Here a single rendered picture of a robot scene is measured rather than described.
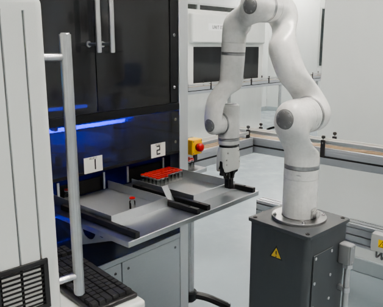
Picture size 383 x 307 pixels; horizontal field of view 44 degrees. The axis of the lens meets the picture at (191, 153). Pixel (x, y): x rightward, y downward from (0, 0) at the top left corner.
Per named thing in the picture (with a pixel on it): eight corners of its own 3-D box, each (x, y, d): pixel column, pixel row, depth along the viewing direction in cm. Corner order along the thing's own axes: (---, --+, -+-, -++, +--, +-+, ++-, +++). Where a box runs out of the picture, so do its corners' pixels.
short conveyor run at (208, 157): (174, 176, 227) (174, 144, 223) (151, 171, 237) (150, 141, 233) (255, 153, 277) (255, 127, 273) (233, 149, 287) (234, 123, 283)
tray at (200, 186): (132, 187, 198) (131, 178, 197) (174, 174, 217) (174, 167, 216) (193, 204, 176) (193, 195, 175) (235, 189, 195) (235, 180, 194)
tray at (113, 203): (53, 203, 177) (52, 194, 176) (108, 188, 195) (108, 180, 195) (111, 226, 154) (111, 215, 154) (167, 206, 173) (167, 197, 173)
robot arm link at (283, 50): (286, 139, 160) (311, 133, 172) (317, 129, 152) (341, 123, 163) (243, 1, 164) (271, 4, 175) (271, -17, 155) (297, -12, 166)
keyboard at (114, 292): (24, 262, 145) (23, 255, 145) (66, 250, 154) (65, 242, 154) (91, 317, 116) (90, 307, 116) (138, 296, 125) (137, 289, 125)
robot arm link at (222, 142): (227, 134, 191) (227, 142, 192) (213, 137, 184) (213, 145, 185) (244, 136, 185) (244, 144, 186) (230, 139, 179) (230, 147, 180)
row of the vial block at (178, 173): (150, 187, 196) (150, 176, 195) (180, 178, 209) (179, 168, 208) (154, 188, 195) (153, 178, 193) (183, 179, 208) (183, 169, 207)
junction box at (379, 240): (369, 250, 238) (371, 232, 236) (373, 247, 242) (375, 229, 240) (394, 256, 230) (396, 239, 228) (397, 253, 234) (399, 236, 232)
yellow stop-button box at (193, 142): (180, 153, 224) (180, 138, 222) (191, 150, 229) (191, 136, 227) (193, 155, 219) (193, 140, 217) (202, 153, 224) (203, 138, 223)
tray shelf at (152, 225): (41, 212, 173) (41, 207, 173) (174, 174, 224) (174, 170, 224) (128, 248, 142) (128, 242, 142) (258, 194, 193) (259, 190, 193)
